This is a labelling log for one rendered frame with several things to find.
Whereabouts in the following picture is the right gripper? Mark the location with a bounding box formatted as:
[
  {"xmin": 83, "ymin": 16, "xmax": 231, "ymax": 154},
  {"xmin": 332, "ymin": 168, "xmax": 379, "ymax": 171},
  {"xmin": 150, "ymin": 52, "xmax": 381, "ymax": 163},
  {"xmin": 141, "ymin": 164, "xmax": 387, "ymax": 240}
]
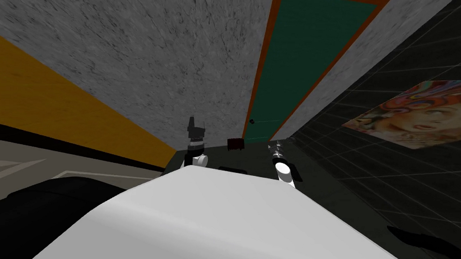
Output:
[{"xmin": 268, "ymin": 136, "xmax": 296, "ymax": 153}]

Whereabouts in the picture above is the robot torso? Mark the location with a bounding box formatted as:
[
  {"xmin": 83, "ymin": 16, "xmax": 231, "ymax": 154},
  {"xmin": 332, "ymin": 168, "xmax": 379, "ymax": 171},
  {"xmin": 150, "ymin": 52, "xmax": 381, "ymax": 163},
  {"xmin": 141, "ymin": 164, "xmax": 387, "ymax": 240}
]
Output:
[{"xmin": 30, "ymin": 159, "xmax": 423, "ymax": 259}]

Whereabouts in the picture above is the colourful face picture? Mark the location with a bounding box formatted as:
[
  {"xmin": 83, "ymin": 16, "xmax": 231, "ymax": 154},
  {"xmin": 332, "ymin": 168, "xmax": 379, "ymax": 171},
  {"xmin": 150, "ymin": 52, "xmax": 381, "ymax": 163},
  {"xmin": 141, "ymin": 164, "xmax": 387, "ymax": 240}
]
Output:
[{"xmin": 341, "ymin": 75, "xmax": 461, "ymax": 152}]

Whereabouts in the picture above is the green door leaf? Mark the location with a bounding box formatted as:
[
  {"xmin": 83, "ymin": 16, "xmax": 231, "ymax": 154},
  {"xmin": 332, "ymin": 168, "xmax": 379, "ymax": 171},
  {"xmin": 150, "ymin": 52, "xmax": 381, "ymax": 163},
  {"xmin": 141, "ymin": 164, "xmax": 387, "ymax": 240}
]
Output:
[{"xmin": 243, "ymin": 0, "xmax": 379, "ymax": 149}]

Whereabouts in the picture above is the dark brown block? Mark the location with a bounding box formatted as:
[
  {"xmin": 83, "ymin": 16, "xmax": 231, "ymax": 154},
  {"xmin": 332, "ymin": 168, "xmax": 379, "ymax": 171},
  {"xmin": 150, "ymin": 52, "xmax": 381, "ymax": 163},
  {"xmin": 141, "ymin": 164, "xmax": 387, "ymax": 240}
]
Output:
[{"xmin": 226, "ymin": 137, "xmax": 246, "ymax": 152}]

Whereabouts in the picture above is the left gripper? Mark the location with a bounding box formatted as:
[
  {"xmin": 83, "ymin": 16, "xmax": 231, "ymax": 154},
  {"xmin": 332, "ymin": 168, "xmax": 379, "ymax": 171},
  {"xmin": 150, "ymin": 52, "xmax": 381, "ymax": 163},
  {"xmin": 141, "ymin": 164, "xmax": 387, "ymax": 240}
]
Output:
[{"xmin": 187, "ymin": 116, "xmax": 207, "ymax": 141}]

